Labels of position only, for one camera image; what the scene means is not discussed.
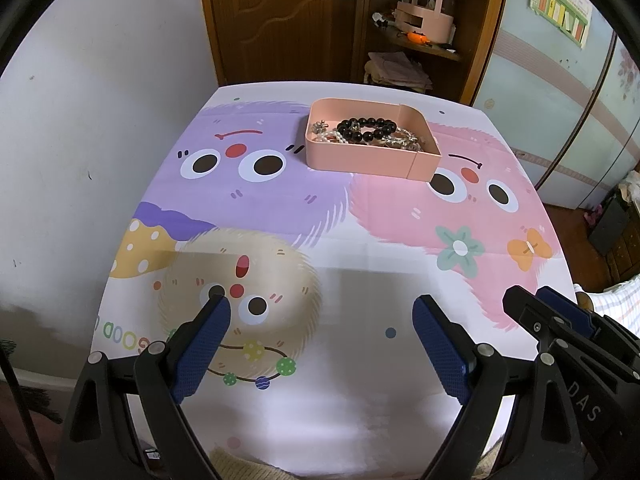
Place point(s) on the silver hair clip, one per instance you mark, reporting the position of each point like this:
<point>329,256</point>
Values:
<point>320,126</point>

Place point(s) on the cream knit sweater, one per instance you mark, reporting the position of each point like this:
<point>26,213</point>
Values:
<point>250,468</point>

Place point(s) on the folded pale cloths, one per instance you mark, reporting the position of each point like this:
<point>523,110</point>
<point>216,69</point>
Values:
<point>397,71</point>

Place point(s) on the wooden door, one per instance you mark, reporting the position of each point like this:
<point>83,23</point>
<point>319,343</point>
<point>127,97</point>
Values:
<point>280,20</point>

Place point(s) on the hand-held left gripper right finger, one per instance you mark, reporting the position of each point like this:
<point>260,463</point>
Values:
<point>440,345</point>

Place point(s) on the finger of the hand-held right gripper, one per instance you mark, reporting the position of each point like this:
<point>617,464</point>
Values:
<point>530,315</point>
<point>570,311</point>

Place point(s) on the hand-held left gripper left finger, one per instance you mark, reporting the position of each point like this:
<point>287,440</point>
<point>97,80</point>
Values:
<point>200,345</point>

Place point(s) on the pink plastic tray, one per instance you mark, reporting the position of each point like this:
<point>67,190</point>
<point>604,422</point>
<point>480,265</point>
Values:
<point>360,161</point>

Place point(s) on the pink desktop organizer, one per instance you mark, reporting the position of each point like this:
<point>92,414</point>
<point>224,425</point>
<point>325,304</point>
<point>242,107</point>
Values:
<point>425,16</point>

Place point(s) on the cartoon printed tablecloth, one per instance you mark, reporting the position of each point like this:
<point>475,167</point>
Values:
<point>350,260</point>

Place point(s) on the checkered blanket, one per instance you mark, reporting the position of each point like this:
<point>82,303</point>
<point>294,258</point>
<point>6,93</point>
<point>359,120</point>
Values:
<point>612,306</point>

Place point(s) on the small orange toy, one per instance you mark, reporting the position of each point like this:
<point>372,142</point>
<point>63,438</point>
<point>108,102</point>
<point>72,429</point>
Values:
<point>417,37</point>

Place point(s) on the dark wooden cabinet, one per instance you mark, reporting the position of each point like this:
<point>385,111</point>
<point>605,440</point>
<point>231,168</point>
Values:
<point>617,240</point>

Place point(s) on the light blue wardrobe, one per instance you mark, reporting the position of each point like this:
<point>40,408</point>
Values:
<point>550,110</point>

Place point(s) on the small black white figurine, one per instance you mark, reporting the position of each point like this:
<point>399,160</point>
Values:
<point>381,20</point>

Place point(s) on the wooden shelf unit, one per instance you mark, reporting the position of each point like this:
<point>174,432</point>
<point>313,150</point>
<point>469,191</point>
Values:
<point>487,35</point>

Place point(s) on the silver fringe earring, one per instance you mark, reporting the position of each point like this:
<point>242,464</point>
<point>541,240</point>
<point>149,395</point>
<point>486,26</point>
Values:
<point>405,139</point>

